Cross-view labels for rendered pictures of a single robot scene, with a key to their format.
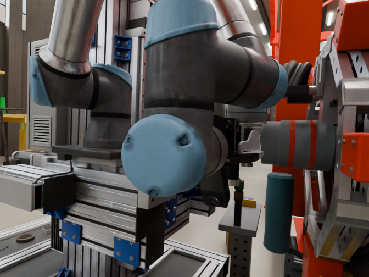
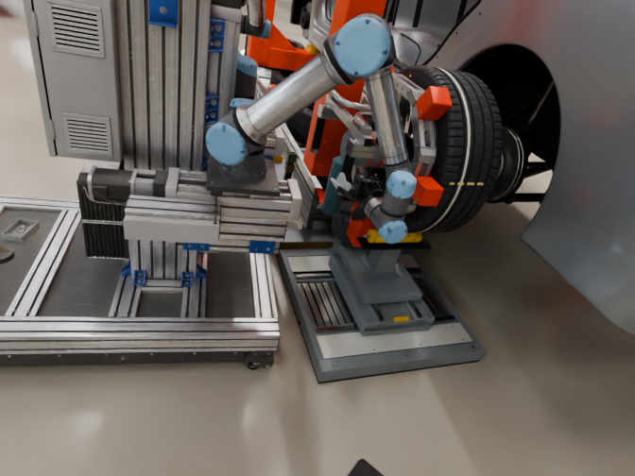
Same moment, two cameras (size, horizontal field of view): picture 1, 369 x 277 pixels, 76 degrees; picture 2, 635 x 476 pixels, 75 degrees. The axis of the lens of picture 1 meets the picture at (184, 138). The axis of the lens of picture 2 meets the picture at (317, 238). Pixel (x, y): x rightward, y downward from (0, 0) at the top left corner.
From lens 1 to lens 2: 1.11 m
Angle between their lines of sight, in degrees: 54
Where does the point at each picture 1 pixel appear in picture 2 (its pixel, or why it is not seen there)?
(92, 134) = (246, 171)
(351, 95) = (422, 158)
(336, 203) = not seen: hidden behind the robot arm
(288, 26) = not seen: outside the picture
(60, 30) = (277, 121)
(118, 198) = (270, 216)
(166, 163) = (400, 236)
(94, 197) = (244, 217)
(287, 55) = not seen: hidden behind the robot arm
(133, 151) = (391, 234)
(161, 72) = (401, 208)
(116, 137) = (263, 170)
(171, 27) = (407, 195)
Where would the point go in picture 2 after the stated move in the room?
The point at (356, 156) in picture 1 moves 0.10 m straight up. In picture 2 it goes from (421, 195) to (432, 169)
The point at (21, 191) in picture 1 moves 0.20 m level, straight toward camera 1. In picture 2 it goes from (204, 231) to (266, 254)
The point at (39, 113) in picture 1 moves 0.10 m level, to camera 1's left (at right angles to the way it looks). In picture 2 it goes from (78, 110) to (38, 111)
